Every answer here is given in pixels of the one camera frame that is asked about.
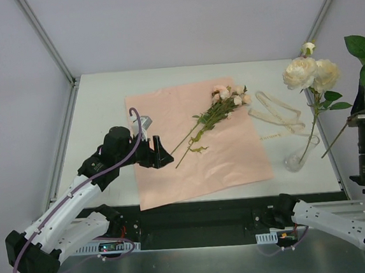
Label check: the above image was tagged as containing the pink wrapping paper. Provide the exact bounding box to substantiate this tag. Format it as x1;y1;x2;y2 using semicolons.
125;78;273;210

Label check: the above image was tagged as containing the cream white rose stem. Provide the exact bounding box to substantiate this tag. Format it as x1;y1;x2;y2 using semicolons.
278;37;359;166

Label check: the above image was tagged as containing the artificial rose bouquet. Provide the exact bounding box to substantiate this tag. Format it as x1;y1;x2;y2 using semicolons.
172;85;252;169

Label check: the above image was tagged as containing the cream ribbon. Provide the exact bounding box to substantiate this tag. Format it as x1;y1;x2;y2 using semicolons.
248;91;308;141

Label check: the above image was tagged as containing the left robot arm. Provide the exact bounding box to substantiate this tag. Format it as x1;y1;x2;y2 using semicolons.
5;126;174;273

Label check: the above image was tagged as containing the clear glass vase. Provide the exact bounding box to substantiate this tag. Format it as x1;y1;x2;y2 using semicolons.
284;134;320;172

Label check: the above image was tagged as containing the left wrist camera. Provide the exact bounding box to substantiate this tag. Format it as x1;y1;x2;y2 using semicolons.
130;115;152;141

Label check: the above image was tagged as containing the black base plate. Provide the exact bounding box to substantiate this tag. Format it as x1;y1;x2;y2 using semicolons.
67;183;352;258

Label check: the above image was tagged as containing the left white cable duct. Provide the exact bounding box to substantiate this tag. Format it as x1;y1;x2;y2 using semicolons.
73;241;141;256

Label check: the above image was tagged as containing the white cable duct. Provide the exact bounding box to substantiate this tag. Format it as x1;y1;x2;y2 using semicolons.
73;241;141;256
255;232;278;245

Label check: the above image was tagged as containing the left aluminium frame post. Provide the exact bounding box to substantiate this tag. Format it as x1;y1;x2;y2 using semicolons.
14;0;76;87

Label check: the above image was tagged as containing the aluminium frame post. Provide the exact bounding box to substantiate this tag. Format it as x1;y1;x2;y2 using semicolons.
14;0;76;87
288;0;359;69

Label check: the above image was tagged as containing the right white cable duct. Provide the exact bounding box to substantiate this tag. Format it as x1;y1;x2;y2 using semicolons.
255;232;278;245

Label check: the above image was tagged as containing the right aluminium frame post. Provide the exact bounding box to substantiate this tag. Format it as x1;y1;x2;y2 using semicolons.
288;0;359;69

